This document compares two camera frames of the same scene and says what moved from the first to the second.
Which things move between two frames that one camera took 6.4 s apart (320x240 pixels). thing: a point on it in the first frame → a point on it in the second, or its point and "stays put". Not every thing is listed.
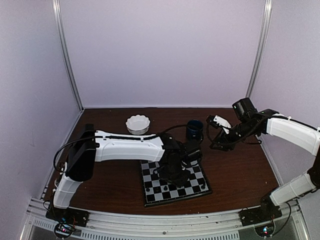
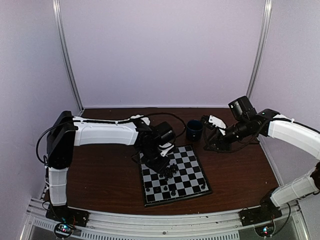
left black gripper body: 174,174 → 151,160
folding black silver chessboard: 156,191 stays put
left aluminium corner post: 57,8 stays put
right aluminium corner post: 261,49 stays put
